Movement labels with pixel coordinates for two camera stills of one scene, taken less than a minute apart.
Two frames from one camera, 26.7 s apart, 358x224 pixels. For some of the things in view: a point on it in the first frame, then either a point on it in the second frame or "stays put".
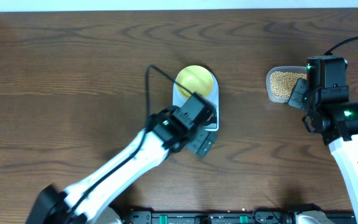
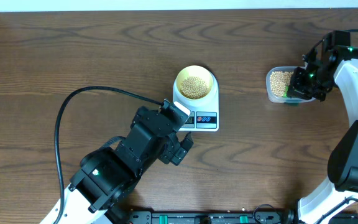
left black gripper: (196, 146) → (173, 150)
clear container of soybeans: (281, 81) stays put
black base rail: (258, 216) stays put
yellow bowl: (196, 78) stays put
